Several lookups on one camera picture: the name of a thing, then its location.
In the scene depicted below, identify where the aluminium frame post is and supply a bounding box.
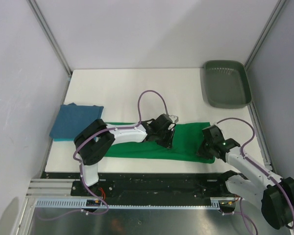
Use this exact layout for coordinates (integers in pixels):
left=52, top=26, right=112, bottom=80
left=25, top=0, right=73, bottom=75
left=245, top=0, right=289, bottom=70

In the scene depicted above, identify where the grey plastic tray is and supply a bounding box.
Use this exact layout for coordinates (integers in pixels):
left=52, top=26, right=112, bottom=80
left=203, top=60, right=252, bottom=109

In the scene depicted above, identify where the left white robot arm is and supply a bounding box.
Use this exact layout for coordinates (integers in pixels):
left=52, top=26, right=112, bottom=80
left=73, top=114, right=178, bottom=196

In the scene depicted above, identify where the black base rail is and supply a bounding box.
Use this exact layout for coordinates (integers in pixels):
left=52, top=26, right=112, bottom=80
left=71, top=172, right=245, bottom=200

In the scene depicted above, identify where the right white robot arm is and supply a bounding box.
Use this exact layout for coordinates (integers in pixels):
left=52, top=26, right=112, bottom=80
left=197, top=125, right=294, bottom=230

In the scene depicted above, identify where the left aluminium frame post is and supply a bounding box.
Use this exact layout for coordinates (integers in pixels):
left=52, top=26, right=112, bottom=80
left=25, top=0, right=73, bottom=75

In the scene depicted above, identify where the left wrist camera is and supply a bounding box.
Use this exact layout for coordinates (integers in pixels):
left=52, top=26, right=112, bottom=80
left=168, top=115, right=179, bottom=130

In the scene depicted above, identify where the right aluminium frame post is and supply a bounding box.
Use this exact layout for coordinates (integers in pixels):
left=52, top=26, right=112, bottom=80
left=245, top=0, right=289, bottom=70

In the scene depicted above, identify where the green t shirt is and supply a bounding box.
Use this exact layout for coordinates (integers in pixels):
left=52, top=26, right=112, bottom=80
left=105, top=122, right=215, bottom=164

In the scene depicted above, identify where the blue t shirt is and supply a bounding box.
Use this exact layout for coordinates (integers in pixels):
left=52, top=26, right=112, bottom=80
left=49, top=103, right=104, bottom=141

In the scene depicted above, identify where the grey slotted cable duct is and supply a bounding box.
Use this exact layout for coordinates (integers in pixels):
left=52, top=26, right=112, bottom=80
left=35, top=198, right=235, bottom=210

